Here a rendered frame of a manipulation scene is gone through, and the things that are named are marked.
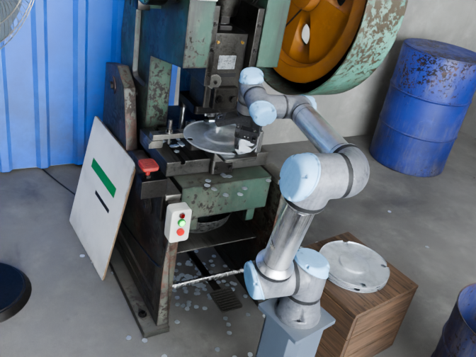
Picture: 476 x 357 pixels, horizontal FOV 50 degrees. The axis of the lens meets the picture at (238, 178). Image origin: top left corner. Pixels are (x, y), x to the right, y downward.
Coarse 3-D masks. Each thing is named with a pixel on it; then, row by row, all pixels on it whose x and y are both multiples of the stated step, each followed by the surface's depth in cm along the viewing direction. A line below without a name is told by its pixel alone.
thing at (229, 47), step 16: (224, 32) 180; (240, 32) 184; (224, 48) 182; (240, 48) 185; (224, 64) 185; (240, 64) 188; (192, 80) 195; (224, 80) 189; (192, 96) 197; (208, 96) 189; (224, 96) 189
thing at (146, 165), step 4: (140, 160) 174; (144, 160) 174; (148, 160) 175; (152, 160) 176; (140, 164) 172; (144, 164) 172; (148, 164) 172; (152, 164) 173; (156, 164) 173; (140, 168) 172; (144, 168) 170; (148, 168) 170; (152, 168) 171; (156, 168) 172; (148, 172) 174
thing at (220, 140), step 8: (200, 120) 205; (184, 128) 196; (192, 128) 198; (200, 128) 200; (208, 128) 201; (216, 128) 202; (224, 128) 203; (232, 128) 205; (184, 136) 190; (192, 136) 192; (200, 136) 193; (208, 136) 193; (216, 136) 194; (224, 136) 195; (232, 136) 197; (192, 144) 186; (200, 144) 187; (208, 144) 188; (216, 144) 189; (224, 144) 190; (232, 144) 191; (256, 144) 193; (216, 152) 183; (224, 152) 185; (240, 152) 185
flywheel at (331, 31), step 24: (312, 0) 191; (336, 0) 188; (360, 0) 169; (288, 24) 210; (312, 24) 197; (336, 24) 185; (360, 24) 171; (288, 48) 212; (312, 48) 199; (336, 48) 182; (288, 72) 208; (312, 72) 195
